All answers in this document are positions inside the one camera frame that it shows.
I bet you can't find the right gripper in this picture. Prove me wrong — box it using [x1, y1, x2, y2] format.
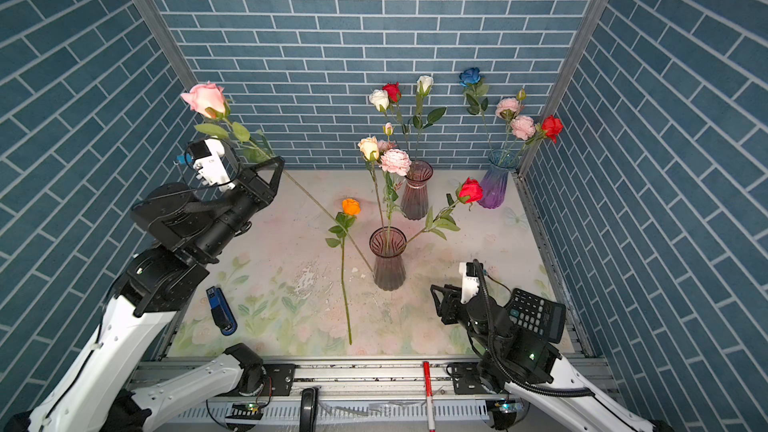
[430, 282, 501, 356]

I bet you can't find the dark purple glass vase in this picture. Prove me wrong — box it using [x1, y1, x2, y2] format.
[369, 227, 407, 291]

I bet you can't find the orange rose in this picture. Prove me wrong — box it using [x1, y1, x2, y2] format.
[325, 198, 361, 345]

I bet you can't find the pink glass vase with ribbon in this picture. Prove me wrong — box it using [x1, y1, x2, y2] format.
[400, 160, 433, 221]

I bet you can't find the red carnation stem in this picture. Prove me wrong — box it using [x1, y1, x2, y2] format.
[407, 178, 484, 244]

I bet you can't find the pale pink bud spray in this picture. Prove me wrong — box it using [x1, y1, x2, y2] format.
[357, 122, 412, 256]

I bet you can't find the white rose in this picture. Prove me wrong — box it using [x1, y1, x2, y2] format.
[368, 89, 409, 160]
[411, 75, 446, 153]

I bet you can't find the purple blue gradient vase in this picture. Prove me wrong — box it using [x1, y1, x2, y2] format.
[479, 150, 520, 209]

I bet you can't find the red rose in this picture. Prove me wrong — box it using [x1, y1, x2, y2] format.
[382, 81, 418, 160]
[526, 116, 563, 146]

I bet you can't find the pink carnation spray stem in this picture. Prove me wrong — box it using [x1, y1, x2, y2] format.
[495, 88, 537, 164]

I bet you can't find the blue rose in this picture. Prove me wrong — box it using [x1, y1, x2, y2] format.
[459, 67, 492, 146]

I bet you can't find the pink rose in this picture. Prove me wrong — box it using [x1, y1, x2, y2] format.
[180, 82, 373, 271]

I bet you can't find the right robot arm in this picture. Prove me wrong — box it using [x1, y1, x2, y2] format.
[430, 284, 672, 431]

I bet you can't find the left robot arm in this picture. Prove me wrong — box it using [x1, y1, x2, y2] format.
[4, 157, 284, 431]

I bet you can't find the black calculator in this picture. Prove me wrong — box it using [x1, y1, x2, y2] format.
[505, 288, 566, 343]

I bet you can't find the red white marker pen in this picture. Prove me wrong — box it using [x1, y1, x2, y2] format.
[422, 361, 436, 432]

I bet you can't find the blue black handheld device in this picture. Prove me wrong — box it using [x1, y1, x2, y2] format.
[206, 286, 238, 336]

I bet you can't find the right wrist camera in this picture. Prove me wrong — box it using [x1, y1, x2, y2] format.
[459, 262, 480, 304]

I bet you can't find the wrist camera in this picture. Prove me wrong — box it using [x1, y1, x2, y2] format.
[176, 138, 235, 192]
[459, 262, 480, 304]

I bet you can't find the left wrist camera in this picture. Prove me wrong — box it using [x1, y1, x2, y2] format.
[176, 138, 235, 192]

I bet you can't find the aluminium mounting rail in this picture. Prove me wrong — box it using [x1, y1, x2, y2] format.
[127, 354, 622, 401]

